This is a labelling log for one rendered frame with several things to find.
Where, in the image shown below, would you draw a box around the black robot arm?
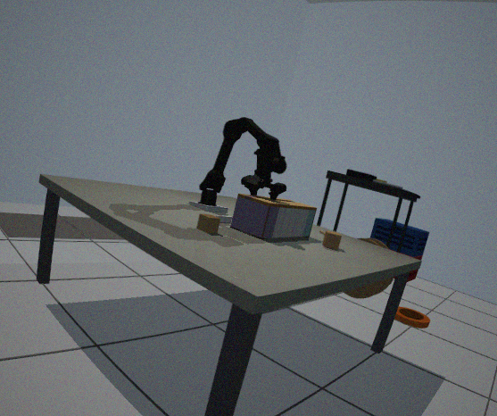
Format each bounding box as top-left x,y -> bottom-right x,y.
198,117 -> 287,206

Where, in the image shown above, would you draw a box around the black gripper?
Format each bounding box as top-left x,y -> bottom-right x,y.
241,168 -> 286,200

